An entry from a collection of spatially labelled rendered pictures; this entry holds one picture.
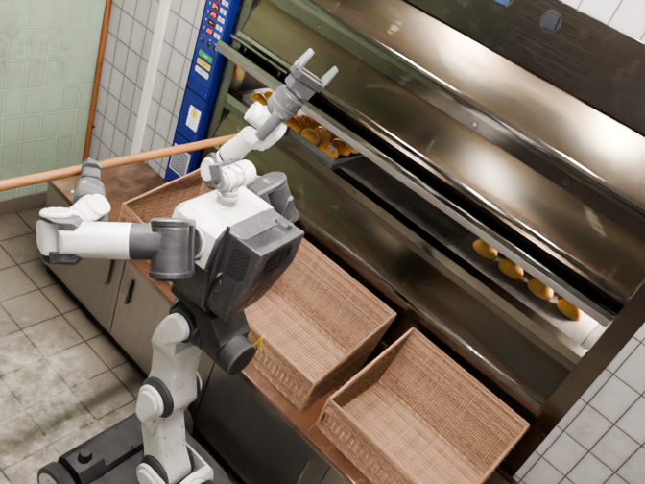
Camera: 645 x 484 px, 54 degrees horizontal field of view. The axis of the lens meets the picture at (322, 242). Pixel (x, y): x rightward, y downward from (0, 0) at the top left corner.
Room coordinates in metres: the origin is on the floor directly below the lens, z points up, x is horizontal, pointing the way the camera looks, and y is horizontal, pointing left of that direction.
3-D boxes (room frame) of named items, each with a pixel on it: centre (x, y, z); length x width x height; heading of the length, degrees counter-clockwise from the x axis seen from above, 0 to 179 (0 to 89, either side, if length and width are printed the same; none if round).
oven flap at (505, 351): (2.19, -0.15, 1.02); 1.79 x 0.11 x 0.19; 62
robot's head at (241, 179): (1.46, 0.28, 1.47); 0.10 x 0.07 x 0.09; 158
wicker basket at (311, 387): (1.95, -0.03, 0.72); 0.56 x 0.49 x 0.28; 63
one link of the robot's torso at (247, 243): (1.43, 0.23, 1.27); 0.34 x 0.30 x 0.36; 158
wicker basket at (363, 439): (1.66, -0.58, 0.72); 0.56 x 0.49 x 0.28; 61
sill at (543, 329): (2.21, -0.16, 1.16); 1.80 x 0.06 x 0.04; 62
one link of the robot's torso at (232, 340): (1.41, 0.20, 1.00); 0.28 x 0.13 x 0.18; 64
